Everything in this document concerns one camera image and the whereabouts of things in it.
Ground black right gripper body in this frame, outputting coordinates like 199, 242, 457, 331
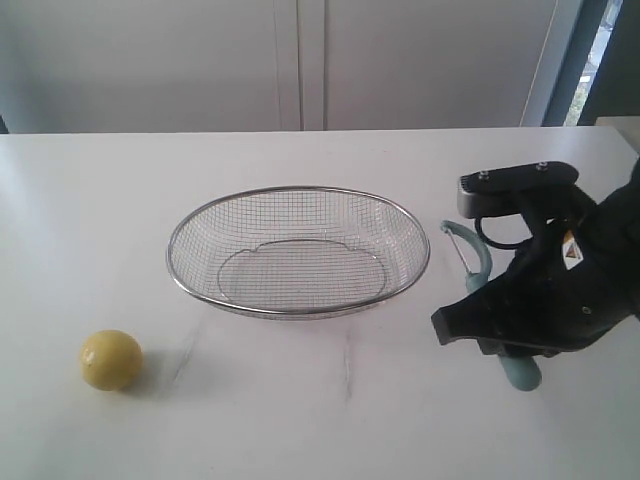
504, 171, 639, 356

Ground teal handled peeler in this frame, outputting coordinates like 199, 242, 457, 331
439, 219, 544, 394

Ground yellow lemon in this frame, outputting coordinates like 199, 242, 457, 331
79, 330, 144, 391

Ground white cabinet doors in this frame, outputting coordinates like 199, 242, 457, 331
1, 1, 558, 133

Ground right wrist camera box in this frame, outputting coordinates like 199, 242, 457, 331
457, 161, 579, 219

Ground metal wire mesh basket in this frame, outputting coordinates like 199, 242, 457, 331
166, 186, 431, 320

